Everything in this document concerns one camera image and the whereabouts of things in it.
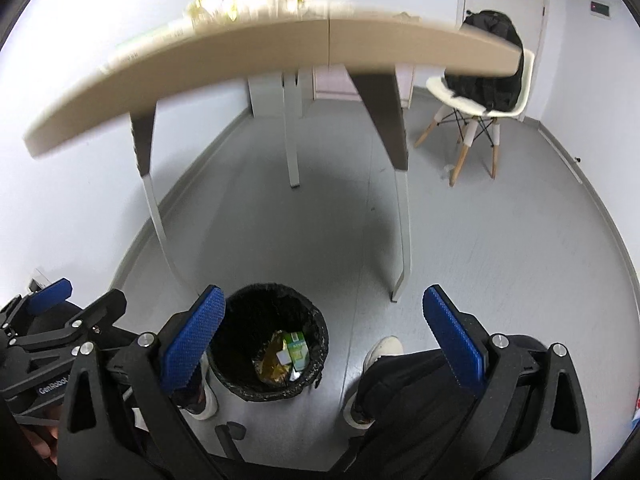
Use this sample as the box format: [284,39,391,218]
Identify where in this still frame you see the black trash bin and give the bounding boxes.
[208,283,329,402]

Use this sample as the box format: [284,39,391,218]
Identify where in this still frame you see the gold foil snack bag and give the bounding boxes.
[254,332,293,386]

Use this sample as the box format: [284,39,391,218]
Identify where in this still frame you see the green white medicine box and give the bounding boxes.
[277,332,309,372]

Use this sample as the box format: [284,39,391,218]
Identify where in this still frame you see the person's left shoe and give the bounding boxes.
[178,353,219,422]

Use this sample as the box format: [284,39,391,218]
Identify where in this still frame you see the person's right leg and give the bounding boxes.
[345,349,475,479]

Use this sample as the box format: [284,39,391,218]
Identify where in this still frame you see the black backpack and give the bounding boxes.
[444,8,525,113]

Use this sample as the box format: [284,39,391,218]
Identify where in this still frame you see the wall socket with plug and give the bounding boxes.
[27,268,51,294]

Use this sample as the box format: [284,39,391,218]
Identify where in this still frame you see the white tissue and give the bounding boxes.
[232,0,355,18]

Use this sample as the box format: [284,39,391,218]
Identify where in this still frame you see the white chair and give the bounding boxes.
[414,49,535,186]

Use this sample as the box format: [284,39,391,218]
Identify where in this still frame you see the person's left hand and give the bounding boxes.
[21,405,62,465]

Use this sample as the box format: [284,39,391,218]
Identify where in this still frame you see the round wooden table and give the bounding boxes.
[24,12,520,301]

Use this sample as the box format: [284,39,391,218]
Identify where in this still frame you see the person's shoe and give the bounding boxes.
[178,353,219,422]
[343,336,404,431]

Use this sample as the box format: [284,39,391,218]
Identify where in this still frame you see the wall switch panel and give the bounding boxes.
[590,0,611,20]

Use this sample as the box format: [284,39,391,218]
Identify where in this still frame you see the person's right shoe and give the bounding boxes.
[343,336,404,431]

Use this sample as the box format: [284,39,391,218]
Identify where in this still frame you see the clear bag with gold ribbon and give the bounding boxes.
[186,0,240,24]

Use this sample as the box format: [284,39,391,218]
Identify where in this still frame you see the tall grey cabinet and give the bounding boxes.
[234,0,321,118]

